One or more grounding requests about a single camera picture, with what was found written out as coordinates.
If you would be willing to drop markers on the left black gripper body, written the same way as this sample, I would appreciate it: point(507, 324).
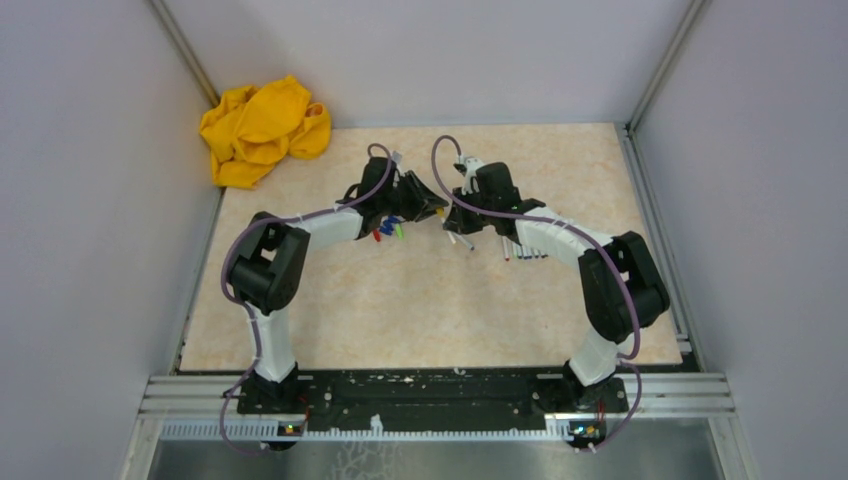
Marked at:
point(407, 198)

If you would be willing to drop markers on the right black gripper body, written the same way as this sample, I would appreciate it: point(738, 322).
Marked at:
point(468, 221)

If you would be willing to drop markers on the red cap marker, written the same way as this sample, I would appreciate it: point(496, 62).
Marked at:
point(506, 249)

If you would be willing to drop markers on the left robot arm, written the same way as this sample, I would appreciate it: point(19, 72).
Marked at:
point(263, 268)

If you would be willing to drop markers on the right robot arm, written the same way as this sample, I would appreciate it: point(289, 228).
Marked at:
point(622, 289)

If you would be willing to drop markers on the yellow crumpled cloth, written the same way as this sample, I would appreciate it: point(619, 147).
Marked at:
point(253, 128)

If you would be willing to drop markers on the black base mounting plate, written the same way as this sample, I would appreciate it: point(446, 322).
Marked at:
point(432, 400)

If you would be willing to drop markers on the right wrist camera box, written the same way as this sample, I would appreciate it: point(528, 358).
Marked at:
point(468, 167)

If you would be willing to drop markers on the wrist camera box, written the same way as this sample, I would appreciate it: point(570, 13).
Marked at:
point(468, 167)
point(397, 158)

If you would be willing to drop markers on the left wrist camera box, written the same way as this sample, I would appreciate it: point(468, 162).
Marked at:
point(397, 158)

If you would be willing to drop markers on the aluminium front rail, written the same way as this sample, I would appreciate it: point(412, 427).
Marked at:
point(197, 408)

